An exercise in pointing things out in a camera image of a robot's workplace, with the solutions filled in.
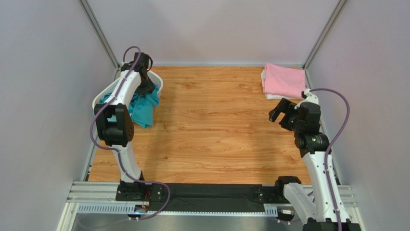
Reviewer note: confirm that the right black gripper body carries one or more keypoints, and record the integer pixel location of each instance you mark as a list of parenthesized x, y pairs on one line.
[(286, 113)]

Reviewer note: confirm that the teal t shirt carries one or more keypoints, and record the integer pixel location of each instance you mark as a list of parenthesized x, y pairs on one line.
[(138, 109)]

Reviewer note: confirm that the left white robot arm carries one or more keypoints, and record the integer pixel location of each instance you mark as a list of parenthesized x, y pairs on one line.
[(115, 126)]

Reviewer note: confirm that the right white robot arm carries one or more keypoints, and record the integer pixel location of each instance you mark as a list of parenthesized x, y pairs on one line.
[(315, 179)]

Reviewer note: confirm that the folded pink t shirt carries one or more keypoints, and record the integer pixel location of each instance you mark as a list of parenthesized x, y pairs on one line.
[(284, 80)]

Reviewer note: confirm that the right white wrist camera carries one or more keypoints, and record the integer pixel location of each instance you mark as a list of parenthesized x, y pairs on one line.
[(308, 97)]

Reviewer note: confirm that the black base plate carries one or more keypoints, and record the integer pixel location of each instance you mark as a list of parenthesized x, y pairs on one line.
[(183, 197)]

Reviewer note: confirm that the aluminium frame rail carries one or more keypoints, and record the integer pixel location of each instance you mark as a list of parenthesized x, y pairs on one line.
[(99, 197)]

